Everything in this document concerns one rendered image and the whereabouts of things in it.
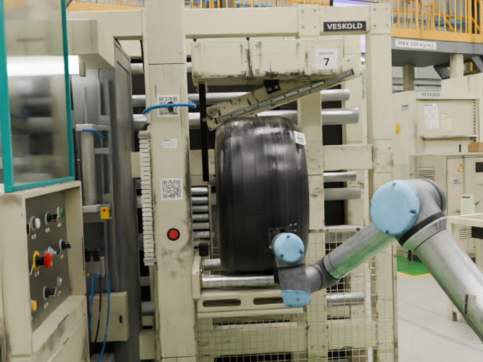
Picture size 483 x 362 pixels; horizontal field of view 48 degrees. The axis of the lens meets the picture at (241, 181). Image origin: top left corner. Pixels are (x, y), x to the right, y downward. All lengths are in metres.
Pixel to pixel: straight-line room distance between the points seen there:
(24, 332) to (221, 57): 1.31
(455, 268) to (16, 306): 0.95
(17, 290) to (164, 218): 0.74
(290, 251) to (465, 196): 5.15
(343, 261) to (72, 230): 0.86
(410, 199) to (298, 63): 1.15
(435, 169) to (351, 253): 4.91
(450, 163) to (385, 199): 5.10
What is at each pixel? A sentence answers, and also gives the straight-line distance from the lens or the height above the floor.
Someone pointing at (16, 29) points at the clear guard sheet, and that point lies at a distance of 1.44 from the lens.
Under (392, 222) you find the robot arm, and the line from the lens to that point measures 1.23.
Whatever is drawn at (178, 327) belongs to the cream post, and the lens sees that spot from 2.02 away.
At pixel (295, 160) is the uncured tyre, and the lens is 1.77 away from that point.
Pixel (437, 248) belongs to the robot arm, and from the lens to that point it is 1.23.
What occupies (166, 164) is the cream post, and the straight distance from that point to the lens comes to 1.93.
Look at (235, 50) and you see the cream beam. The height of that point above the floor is 1.74.
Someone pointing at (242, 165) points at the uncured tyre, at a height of 1.30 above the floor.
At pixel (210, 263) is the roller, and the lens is 2.17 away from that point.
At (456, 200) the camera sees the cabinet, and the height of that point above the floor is 0.73.
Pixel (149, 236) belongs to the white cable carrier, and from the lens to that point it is 1.97.
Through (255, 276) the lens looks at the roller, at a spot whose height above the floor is 0.91.
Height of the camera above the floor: 1.34
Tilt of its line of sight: 3 degrees down
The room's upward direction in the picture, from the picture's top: 2 degrees counter-clockwise
